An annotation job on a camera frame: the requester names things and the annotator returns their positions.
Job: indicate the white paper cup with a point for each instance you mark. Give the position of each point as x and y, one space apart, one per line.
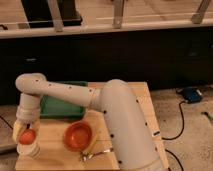
28 150

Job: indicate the blue power box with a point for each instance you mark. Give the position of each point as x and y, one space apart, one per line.
191 94

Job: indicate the wooden table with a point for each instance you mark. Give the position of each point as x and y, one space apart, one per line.
54 156

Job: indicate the orange bowl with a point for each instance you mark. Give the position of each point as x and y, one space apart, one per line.
77 136

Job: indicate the metal frame rail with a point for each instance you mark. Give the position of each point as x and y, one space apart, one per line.
102 16

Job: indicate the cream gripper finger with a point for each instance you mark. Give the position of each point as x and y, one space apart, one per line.
18 129
35 126

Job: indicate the metal spoon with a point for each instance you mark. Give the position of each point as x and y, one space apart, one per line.
86 157

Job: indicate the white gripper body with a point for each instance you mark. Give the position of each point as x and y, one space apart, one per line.
28 110

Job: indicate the green plastic tray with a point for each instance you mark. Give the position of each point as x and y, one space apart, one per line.
53 108

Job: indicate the orange apple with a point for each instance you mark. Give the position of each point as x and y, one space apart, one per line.
27 137

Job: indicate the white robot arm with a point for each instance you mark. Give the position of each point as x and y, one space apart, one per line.
132 140

